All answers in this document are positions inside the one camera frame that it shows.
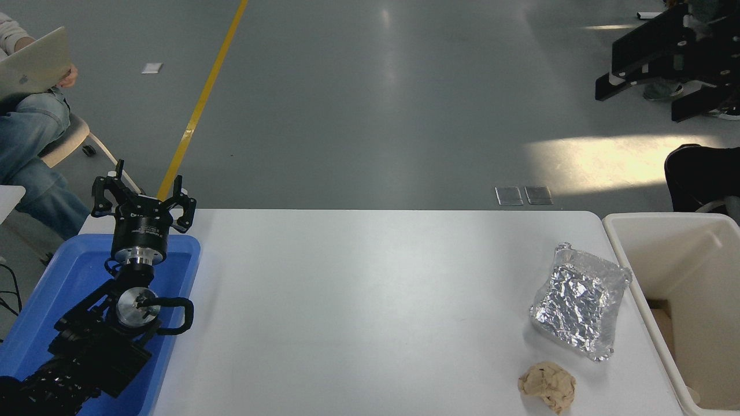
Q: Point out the metal floor plate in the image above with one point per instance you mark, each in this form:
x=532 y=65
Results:
x=539 y=195
x=509 y=196

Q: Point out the silver laptop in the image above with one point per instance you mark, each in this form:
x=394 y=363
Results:
x=34 y=63

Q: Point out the crumpled tan paper ball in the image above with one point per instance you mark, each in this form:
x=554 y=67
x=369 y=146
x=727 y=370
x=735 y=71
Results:
x=548 y=386

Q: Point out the foil tray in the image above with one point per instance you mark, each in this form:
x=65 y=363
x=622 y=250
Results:
x=578 y=300

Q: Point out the person's hand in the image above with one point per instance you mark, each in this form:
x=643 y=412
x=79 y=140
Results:
x=68 y=77

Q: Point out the blue plastic tray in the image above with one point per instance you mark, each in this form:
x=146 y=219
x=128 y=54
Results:
x=69 y=271

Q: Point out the white floor bar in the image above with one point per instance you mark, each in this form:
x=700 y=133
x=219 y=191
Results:
x=648 y=15

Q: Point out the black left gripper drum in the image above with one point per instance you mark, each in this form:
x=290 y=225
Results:
x=140 y=228

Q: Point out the pale chair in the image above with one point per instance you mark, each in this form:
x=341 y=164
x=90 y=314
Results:
x=69 y=138

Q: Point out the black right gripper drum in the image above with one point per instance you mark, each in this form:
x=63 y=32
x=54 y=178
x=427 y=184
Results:
x=717 y=52

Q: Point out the white side table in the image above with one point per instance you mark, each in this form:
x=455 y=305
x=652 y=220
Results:
x=10 y=199

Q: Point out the large pale bin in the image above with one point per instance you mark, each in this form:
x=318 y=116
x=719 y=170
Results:
x=665 y=254

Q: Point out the person's forearm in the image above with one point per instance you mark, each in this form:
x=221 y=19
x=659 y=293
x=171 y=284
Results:
x=11 y=32

